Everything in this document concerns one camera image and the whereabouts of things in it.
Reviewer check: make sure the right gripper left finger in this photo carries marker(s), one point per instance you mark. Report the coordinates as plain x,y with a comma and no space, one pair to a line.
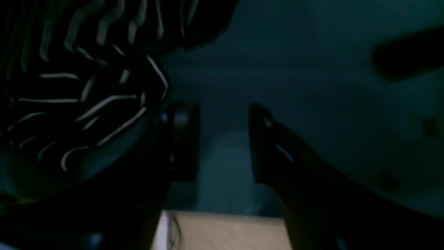
119,207

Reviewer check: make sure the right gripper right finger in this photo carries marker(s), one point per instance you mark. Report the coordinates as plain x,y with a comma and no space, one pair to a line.
322,208

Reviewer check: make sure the navy white striped t-shirt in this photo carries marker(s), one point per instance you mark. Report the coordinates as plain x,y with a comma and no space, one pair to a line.
76,74

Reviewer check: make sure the teal table cloth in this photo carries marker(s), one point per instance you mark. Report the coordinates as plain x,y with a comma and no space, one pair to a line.
309,63

